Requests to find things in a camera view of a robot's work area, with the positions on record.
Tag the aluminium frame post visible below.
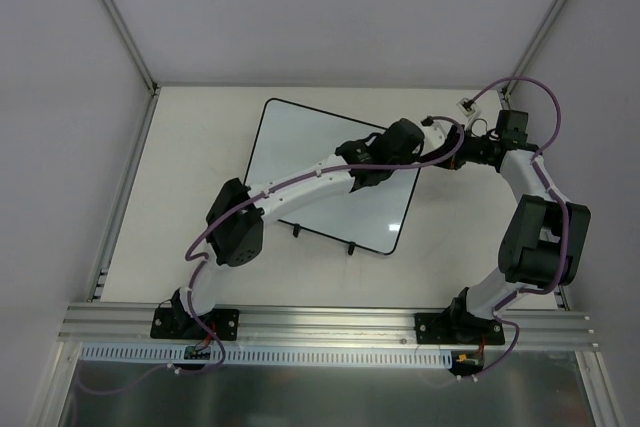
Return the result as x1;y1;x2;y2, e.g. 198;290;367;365
499;0;601;308
74;0;160;158

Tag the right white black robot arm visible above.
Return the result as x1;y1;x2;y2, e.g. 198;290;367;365
414;111;591;345

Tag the right aluminium frame post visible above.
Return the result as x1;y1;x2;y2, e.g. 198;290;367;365
499;0;601;308

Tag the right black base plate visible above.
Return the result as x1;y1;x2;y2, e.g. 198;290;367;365
414;312;505;346

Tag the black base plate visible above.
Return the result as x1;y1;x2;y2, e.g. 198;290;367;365
150;306;240;341
414;312;505;346

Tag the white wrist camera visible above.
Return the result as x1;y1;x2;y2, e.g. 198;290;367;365
457;98;479;119
420;117;448;152

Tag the aluminium extrusion rail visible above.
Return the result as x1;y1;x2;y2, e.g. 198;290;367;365
58;302;601;352

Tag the white slotted cable duct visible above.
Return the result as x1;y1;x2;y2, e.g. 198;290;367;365
79;343;453;370

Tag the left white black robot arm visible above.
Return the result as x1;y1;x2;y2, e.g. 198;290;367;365
170;118;425;338

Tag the left aluminium frame post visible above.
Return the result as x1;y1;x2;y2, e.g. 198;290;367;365
74;0;160;158

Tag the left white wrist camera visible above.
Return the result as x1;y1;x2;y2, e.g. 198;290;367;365
420;117;448;152

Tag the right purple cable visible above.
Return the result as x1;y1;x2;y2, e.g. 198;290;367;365
462;76;571;388

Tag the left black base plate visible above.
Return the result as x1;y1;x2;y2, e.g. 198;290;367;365
150;306;240;341

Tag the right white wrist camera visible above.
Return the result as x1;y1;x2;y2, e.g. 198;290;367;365
457;98;479;119

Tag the white whiteboard black frame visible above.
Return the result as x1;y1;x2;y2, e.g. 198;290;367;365
244;98;419;255

